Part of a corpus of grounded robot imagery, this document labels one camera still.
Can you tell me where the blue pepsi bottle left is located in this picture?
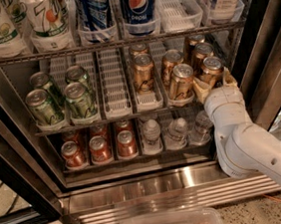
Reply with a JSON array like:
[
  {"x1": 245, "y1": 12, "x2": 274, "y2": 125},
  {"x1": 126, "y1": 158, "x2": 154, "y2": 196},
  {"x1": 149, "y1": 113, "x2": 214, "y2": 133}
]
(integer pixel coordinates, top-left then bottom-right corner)
[{"x1": 75, "y1": 0, "x2": 114, "y2": 43}]

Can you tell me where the red can front right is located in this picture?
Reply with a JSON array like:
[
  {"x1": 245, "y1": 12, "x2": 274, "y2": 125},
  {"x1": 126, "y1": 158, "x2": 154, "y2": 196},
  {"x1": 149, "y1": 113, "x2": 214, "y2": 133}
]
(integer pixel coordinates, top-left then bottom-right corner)
[{"x1": 117, "y1": 130, "x2": 138, "y2": 157}]

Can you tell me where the stainless steel fridge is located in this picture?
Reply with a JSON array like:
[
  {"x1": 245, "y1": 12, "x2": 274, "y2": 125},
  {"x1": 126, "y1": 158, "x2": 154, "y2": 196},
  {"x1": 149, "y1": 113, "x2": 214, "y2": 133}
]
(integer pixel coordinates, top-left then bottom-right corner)
[{"x1": 0, "y1": 0, "x2": 281, "y2": 224}]

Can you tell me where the water bottle middle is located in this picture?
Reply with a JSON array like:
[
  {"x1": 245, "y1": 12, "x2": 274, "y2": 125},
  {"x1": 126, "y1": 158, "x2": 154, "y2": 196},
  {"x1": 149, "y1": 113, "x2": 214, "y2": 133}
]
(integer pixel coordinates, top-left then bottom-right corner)
[{"x1": 164, "y1": 117, "x2": 188, "y2": 150}]

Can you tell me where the empty white shelf tray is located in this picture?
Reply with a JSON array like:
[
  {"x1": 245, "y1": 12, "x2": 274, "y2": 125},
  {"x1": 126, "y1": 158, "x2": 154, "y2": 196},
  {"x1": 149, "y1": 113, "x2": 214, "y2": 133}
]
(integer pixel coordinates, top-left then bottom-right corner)
[{"x1": 97, "y1": 49, "x2": 133, "y2": 119}]

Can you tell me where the water bottle right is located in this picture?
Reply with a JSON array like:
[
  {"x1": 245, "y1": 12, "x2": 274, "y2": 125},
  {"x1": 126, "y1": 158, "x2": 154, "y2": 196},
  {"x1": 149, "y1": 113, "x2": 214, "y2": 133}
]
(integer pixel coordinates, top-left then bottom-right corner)
[{"x1": 188, "y1": 111, "x2": 213, "y2": 146}]

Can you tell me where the green can front left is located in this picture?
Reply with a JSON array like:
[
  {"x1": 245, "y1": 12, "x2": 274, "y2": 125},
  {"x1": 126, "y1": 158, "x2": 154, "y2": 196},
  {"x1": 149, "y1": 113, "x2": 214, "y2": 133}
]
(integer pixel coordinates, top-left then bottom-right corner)
[{"x1": 25, "y1": 89, "x2": 64, "y2": 126}]

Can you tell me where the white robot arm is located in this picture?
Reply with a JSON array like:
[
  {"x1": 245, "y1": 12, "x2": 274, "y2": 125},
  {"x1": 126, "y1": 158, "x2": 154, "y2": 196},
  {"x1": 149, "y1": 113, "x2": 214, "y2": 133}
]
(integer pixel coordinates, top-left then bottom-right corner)
[{"x1": 193, "y1": 71, "x2": 281, "y2": 186}]

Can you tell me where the green can front right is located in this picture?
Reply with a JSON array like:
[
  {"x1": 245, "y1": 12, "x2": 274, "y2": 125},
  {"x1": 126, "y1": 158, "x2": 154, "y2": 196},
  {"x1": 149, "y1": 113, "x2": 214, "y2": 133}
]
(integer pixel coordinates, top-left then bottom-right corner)
[{"x1": 64, "y1": 82, "x2": 98, "y2": 119}]

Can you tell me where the water bottle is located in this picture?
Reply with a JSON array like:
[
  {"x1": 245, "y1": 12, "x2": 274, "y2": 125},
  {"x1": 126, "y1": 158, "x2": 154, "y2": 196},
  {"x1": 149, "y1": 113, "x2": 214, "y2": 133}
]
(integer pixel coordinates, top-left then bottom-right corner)
[
  {"x1": 164, "y1": 117, "x2": 188, "y2": 150},
  {"x1": 188, "y1": 111, "x2": 213, "y2": 146},
  {"x1": 142, "y1": 118, "x2": 162, "y2": 155}
]

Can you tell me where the green can back left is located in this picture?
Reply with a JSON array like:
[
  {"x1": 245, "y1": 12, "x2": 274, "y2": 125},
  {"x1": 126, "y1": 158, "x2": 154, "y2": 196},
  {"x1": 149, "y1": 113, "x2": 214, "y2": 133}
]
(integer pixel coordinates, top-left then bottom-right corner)
[{"x1": 30, "y1": 72, "x2": 65, "y2": 108}]

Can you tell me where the red can front left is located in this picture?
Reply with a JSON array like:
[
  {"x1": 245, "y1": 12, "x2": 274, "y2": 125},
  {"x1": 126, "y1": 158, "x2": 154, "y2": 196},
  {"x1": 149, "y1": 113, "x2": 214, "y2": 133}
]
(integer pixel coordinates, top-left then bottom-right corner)
[{"x1": 61, "y1": 141, "x2": 88, "y2": 170}]

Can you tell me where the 7up bottle right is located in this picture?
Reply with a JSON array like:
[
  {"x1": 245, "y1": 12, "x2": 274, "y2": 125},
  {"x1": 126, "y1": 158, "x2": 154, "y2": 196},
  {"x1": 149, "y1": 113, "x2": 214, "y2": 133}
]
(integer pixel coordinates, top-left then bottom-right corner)
[{"x1": 21, "y1": 0, "x2": 68, "y2": 38}]

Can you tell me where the green can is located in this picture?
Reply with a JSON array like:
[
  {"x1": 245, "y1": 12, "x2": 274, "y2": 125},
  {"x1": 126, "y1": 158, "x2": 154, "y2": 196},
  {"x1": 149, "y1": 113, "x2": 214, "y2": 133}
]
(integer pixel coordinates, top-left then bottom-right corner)
[
  {"x1": 25, "y1": 89, "x2": 64, "y2": 126},
  {"x1": 64, "y1": 82, "x2": 98, "y2": 119},
  {"x1": 65, "y1": 65, "x2": 93, "y2": 93},
  {"x1": 30, "y1": 72, "x2": 65, "y2": 108}
]

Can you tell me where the blue pepsi bottle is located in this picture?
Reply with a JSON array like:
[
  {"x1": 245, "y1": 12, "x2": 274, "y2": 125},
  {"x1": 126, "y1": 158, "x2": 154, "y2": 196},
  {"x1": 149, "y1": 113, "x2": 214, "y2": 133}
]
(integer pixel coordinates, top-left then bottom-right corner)
[
  {"x1": 120, "y1": 0, "x2": 155, "y2": 36},
  {"x1": 75, "y1": 0, "x2": 114, "y2": 43}
]

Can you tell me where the orange cable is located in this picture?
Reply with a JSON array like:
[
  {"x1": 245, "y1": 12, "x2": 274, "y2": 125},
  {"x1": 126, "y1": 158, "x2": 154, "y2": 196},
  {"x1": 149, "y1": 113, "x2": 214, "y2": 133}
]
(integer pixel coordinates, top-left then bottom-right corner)
[{"x1": 262, "y1": 191, "x2": 281, "y2": 209}]

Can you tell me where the red can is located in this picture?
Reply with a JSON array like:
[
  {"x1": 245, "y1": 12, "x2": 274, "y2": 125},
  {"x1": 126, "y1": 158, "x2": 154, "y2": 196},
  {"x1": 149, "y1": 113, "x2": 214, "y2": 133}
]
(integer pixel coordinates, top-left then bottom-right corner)
[
  {"x1": 89, "y1": 135, "x2": 113, "y2": 164},
  {"x1": 61, "y1": 141, "x2": 88, "y2": 170},
  {"x1": 117, "y1": 130, "x2": 138, "y2": 157}
]

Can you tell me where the water bottle left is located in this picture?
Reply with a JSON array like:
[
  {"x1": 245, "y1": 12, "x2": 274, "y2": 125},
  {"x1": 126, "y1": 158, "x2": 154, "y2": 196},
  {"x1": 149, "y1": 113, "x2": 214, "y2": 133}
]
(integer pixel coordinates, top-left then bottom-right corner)
[{"x1": 142, "y1": 118, "x2": 162, "y2": 155}]

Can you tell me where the blue pepsi bottle right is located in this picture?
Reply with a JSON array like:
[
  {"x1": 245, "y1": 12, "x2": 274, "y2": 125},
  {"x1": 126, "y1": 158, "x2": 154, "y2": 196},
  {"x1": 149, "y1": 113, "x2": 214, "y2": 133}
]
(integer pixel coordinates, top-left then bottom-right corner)
[{"x1": 120, "y1": 0, "x2": 155, "y2": 36}]

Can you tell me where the red can front middle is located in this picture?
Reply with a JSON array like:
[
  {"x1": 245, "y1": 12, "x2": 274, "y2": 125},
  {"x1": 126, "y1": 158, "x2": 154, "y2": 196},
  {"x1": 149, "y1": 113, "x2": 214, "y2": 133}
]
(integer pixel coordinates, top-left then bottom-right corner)
[{"x1": 89, "y1": 135, "x2": 113, "y2": 164}]

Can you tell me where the green can back right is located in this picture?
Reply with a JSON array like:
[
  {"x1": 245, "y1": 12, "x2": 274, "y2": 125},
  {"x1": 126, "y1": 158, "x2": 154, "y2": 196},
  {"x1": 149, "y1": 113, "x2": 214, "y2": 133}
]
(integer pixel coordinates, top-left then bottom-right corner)
[{"x1": 65, "y1": 65, "x2": 93, "y2": 93}]

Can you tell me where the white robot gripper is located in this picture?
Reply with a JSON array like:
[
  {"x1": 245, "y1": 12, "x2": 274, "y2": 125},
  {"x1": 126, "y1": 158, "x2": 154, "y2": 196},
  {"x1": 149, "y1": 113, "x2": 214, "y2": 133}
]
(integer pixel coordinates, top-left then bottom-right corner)
[{"x1": 193, "y1": 67, "x2": 252, "y2": 128}]

